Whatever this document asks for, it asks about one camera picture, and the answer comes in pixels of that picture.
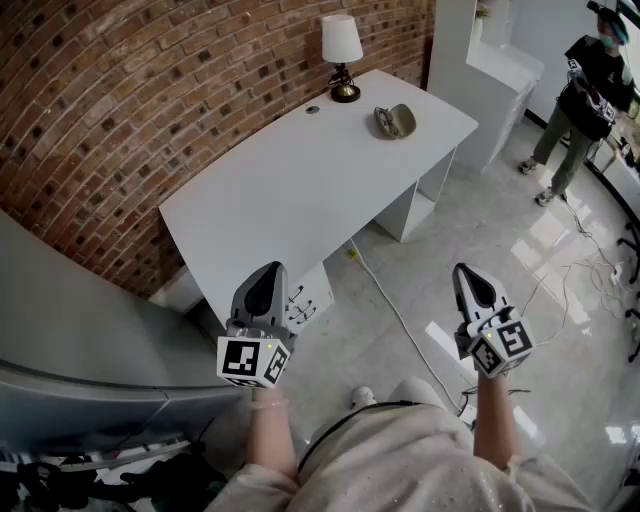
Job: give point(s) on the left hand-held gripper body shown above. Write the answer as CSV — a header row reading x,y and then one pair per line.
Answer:
x,y
240,357

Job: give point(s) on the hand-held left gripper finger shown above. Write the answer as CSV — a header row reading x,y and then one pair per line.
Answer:
x,y
280,300
239,306

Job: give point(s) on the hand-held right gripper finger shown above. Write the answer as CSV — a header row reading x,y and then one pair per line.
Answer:
x,y
495,295
462,295

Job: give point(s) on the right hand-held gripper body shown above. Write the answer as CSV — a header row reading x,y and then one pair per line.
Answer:
x,y
502,347

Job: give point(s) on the beige glasses case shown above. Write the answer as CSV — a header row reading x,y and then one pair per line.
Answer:
x,y
404,120

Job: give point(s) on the person's left forearm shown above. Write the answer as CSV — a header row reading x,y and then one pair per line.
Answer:
x,y
270,440

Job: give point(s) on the person's right forearm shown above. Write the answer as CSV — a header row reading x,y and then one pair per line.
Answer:
x,y
495,420

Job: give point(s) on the white desk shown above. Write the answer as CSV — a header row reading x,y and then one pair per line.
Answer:
x,y
300,200

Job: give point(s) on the person's white shoe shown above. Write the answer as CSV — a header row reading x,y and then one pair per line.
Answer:
x,y
363,395

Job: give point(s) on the black chair base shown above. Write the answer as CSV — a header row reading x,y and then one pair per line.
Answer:
x,y
632,300

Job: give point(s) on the person's white sparkly clothing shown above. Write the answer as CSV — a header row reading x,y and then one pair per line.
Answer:
x,y
400,465

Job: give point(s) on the black equipment pile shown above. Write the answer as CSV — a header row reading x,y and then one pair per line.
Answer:
x,y
100,480

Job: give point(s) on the white cabinet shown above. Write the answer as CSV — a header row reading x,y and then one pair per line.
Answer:
x,y
480,100

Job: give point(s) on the white shade table lamp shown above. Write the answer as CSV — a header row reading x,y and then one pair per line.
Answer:
x,y
341,45

